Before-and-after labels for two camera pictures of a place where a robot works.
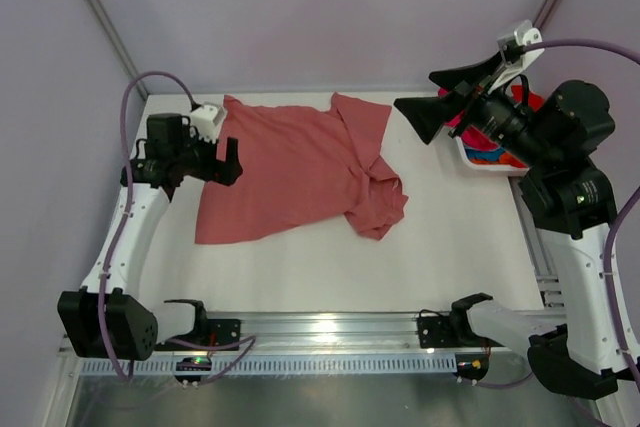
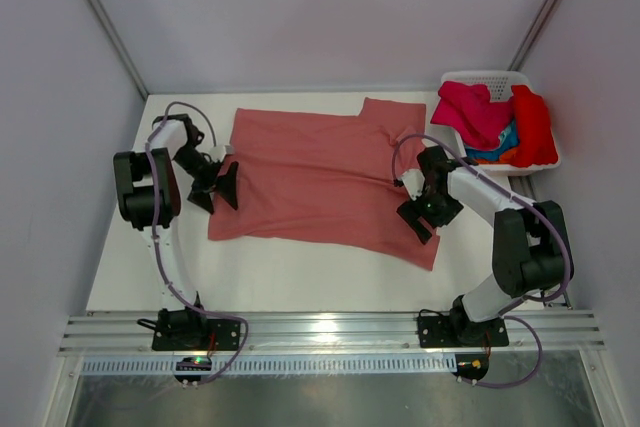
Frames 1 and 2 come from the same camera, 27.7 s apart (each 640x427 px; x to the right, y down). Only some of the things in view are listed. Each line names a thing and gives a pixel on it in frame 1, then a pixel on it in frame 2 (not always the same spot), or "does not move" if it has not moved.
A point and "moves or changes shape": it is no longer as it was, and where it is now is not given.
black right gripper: [426, 114] -> [453, 209]
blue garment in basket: [488, 155] does not move
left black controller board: [193, 364] does not move
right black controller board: [472, 365] does not move
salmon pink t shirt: [301, 166] moves or changes shape
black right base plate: [442, 331] does not move
